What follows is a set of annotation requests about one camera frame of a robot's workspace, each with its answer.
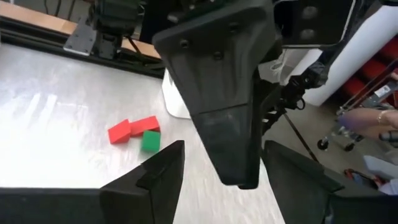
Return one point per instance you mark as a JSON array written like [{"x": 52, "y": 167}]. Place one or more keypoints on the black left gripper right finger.
[{"x": 301, "y": 199}]

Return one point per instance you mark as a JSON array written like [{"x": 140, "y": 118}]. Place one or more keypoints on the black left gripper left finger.
[{"x": 146, "y": 202}]

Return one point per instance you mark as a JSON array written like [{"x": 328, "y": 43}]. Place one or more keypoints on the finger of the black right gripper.
[
  {"x": 217, "y": 93},
  {"x": 267, "y": 102}
]

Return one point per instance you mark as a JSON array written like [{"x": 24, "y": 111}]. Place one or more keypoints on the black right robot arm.
[{"x": 115, "y": 18}]

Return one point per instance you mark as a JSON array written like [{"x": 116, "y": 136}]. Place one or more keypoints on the person's forearm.
[{"x": 357, "y": 119}]

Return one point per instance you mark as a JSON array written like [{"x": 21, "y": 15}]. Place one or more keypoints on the black tripod stand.
[{"x": 306, "y": 82}]

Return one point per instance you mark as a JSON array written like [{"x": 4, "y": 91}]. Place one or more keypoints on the white plastic bin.
[{"x": 174, "y": 102}]

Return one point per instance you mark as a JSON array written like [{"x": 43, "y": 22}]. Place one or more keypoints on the green cube block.
[{"x": 150, "y": 141}]

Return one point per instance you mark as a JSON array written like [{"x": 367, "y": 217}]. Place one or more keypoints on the red cube block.
[{"x": 119, "y": 133}]

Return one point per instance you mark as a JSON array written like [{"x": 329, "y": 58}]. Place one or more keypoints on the red long block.
[{"x": 144, "y": 124}]

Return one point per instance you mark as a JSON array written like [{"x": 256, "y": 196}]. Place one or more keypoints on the grey metal mounting plate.
[{"x": 79, "y": 40}]

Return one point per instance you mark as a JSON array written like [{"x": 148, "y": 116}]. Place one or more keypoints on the white cylindrical roll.
[{"x": 357, "y": 56}]

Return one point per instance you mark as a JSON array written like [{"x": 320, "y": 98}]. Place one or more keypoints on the red striped object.
[{"x": 376, "y": 70}]

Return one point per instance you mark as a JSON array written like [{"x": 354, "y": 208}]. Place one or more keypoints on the metal wheeled cart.
[{"x": 384, "y": 91}]

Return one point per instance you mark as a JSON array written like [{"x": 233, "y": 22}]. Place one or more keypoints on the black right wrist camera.
[{"x": 326, "y": 21}]

